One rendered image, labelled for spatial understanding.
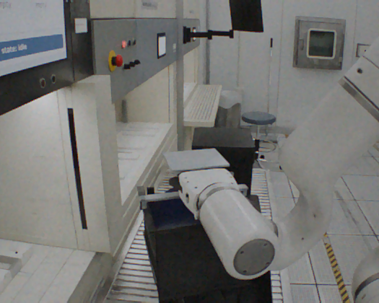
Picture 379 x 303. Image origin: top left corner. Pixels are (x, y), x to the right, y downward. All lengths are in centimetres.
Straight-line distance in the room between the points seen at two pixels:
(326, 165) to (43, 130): 80
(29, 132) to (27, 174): 14
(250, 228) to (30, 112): 75
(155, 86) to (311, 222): 198
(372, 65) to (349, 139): 9
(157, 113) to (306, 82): 305
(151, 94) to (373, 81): 208
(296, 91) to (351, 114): 468
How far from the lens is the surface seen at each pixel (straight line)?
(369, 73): 45
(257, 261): 51
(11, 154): 115
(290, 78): 508
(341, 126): 45
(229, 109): 458
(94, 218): 110
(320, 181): 47
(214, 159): 75
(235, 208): 53
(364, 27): 526
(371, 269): 66
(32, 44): 78
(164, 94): 242
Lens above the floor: 155
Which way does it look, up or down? 21 degrees down
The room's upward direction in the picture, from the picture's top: straight up
